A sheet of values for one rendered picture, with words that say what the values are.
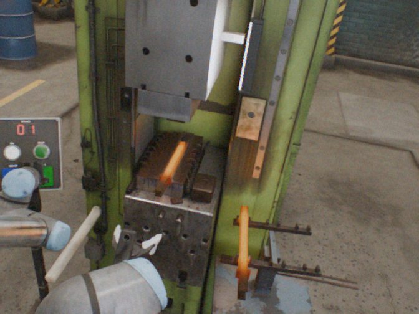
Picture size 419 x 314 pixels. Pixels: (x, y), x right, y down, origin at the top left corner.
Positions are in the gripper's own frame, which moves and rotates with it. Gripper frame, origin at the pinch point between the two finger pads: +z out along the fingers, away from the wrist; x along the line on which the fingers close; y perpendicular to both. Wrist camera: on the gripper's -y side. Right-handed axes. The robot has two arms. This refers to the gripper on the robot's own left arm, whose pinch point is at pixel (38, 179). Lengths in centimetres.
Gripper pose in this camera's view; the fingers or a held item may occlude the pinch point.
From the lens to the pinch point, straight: 146.5
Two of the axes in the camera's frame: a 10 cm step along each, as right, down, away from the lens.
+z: -2.8, -0.4, 9.6
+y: -0.2, -10.0, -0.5
